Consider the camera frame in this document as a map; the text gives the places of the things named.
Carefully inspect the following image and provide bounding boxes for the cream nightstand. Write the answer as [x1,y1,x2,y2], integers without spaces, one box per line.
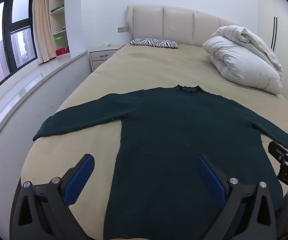
[89,44,126,72]

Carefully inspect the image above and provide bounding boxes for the white window sill ledge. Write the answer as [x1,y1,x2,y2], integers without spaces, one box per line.
[0,51,89,220]

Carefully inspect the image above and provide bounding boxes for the bed with beige sheet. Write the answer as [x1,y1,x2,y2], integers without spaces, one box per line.
[9,42,288,240]

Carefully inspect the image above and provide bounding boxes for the white open shelf unit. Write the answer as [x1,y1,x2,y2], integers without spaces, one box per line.
[49,0,71,58]

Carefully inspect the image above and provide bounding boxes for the cream padded headboard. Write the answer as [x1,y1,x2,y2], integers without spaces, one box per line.
[126,4,237,48]

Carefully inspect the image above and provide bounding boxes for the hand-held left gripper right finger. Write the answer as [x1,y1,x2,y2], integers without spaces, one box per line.
[196,154,278,240]

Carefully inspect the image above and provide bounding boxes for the folded white duvet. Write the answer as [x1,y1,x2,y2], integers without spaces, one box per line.
[202,25,283,95]

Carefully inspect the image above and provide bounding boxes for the dark green sweater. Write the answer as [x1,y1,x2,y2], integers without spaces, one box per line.
[33,84,288,240]

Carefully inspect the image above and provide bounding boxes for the white wardrobe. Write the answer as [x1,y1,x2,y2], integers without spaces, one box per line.
[258,0,288,120]

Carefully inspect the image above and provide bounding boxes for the black framed window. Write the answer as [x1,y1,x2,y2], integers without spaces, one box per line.
[0,0,38,100]

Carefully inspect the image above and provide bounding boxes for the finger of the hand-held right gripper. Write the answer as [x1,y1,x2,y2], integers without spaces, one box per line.
[268,141,288,174]

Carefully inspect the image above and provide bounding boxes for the zebra print pillow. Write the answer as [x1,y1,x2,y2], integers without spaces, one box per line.
[130,38,179,49]

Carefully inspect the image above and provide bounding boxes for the beige curtain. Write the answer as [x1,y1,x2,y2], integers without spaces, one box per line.
[33,0,57,64]

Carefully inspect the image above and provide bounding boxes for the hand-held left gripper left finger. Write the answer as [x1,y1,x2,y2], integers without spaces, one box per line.
[9,154,104,240]

